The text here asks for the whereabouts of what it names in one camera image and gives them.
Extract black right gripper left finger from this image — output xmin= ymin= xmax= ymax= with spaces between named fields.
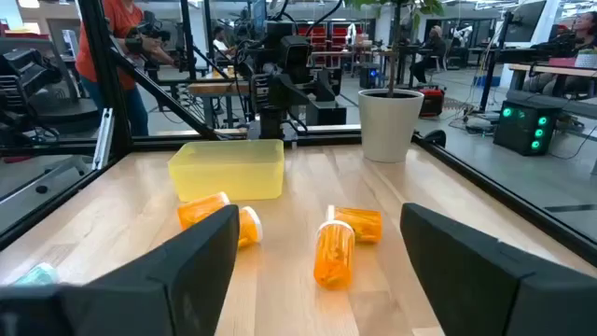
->
xmin=58 ymin=203 xmax=241 ymax=336

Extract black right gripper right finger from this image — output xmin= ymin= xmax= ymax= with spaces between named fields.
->
xmin=399 ymin=203 xmax=535 ymax=336

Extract orange pill bottle white cap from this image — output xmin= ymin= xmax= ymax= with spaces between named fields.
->
xmin=325 ymin=204 xmax=383 ymax=245
xmin=237 ymin=205 xmax=264 ymax=248
xmin=176 ymin=191 xmax=231 ymax=231
xmin=312 ymin=219 xmax=356 ymax=290

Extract teal small vial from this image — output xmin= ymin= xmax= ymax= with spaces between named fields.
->
xmin=13 ymin=262 xmax=60 ymax=287

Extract yellow translucent plastic bin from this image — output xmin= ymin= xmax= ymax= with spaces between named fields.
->
xmin=167 ymin=138 xmax=285 ymax=203

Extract red storage shelf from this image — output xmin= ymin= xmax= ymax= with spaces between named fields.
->
xmin=298 ymin=21 xmax=369 ymax=69

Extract wooden work table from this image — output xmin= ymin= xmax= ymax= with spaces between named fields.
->
xmin=186 ymin=69 xmax=256 ymax=130

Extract person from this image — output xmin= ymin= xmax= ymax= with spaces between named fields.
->
xmin=410 ymin=25 xmax=448 ymax=85
xmin=74 ymin=0 xmax=176 ymax=137
xmin=212 ymin=25 xmax=234 ymax=60
xmin=554 ymin=11 xmax=597 ymax=52

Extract white plant pot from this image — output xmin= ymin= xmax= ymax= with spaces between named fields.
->
xmin=357 ymin=88 xmax=424 ymax=163

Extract red and black box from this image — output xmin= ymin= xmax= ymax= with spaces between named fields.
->
xmin=417 ymin=85 xmax=447 ymax=118

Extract black computer tower green lights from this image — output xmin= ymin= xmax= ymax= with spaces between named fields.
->
xmin=493 ymin=100 xmax=563 ymax=158

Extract black handheld device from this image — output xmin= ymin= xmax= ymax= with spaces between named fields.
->
xmin=124 ymin=11 xmax=172 ymax=55

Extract wooden desk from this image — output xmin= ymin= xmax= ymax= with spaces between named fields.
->
xmin=506 ymin=60 xmax=597 ymax=102

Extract black monitor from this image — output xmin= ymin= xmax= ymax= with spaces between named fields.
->
xmin=501 ymin=0 xmax=548 ymax=44

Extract black machine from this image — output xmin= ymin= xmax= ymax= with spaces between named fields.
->
xmin=0 ymin=37 xmax=99 ymax=146

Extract silver metal bracket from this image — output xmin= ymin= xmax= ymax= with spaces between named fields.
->
xmin=91 ymin=107 xmax=115 ymax=170

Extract black aluminium table frame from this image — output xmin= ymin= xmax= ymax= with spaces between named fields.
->
xmin=0 ymin=0 xmax=597 ymax=267

